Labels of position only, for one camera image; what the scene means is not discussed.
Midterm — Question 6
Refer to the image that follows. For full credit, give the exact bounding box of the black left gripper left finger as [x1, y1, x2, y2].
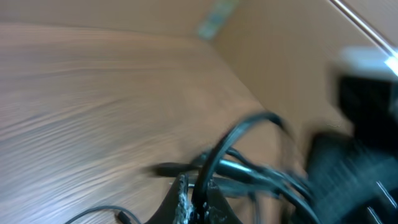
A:
[146, 174, 194, 224]

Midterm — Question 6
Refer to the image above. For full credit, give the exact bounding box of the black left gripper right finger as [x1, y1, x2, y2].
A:
[205, 180, 242, 224]

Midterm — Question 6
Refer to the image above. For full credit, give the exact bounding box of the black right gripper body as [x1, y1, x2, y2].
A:
[306, 132, 397, 223]

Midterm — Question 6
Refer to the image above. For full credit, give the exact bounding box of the black usb cable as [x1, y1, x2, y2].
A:
[63, 111, 324, 224]

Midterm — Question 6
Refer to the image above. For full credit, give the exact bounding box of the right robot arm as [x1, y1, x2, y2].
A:
[305, 47, 397, 223]

